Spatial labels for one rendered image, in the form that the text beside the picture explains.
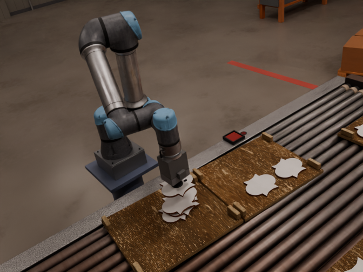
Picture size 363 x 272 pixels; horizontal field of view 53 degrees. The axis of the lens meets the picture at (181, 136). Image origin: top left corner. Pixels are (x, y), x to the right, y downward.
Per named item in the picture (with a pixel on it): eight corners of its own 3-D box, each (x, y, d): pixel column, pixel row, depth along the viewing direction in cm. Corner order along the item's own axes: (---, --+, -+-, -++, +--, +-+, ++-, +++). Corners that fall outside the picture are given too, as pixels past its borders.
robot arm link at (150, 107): (129, 104, 129) (139, 117, 120) (159, 95, 132) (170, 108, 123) (134, 123, 133) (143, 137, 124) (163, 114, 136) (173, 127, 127)
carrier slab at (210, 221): (101, 223, 141) (100, 220, 140) (189, 176, 157) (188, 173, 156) (144, 286, 115) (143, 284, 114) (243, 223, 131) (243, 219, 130)
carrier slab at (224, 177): (191, 175, 157) (190, 172, 156) (262, 137, 173) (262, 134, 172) (245, 222, 131) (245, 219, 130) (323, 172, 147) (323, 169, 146)
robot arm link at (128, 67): (119, 120, 177) (94, 12, 139) (148, 110, 180) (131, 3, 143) (127, 135, 168) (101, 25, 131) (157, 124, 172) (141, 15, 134)
